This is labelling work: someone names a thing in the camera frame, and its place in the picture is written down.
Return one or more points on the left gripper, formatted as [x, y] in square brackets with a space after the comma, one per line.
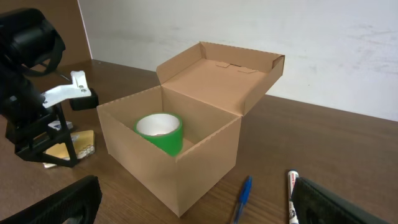
[35, 130]

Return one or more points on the small blue white box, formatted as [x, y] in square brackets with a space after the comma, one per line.
[57, 125]

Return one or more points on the blue white marker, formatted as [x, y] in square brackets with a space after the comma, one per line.
[292, 175]

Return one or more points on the yellow spiral notepad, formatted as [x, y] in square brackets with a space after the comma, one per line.
[83, 143]

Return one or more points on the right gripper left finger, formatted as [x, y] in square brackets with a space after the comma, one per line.
[76, 203]

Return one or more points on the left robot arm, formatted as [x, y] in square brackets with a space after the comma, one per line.
[31, 47]

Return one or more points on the brown cardboard box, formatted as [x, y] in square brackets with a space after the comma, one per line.
[210, 87]

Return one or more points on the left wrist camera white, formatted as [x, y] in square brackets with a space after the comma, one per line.
[80, 96]

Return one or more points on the blue ballpoint pen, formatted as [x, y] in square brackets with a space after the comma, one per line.
[242, 199]

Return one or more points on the green tape roll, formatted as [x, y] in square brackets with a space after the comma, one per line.
[164, 130]

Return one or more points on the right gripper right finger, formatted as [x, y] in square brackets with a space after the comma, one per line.
[314, 204]

